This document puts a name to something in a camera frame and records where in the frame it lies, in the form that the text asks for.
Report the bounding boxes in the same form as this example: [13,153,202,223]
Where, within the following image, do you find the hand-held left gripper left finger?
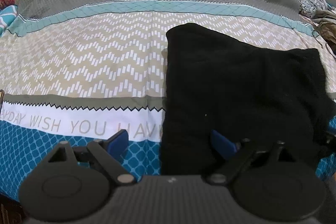
[46,129,135,186]

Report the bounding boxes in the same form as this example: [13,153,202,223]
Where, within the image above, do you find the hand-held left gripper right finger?
[206,130,298,186]

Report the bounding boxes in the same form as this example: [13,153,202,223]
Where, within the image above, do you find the black pants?
[160,24,336,176]

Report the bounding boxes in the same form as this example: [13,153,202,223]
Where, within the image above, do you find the patterned bed sheet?
[0,0,336,198]

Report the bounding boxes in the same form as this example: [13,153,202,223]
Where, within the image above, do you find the olive clothing pile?
[311,9,336,56]

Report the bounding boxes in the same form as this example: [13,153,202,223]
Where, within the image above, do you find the teal patterned pillow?
[0,5,20,37]

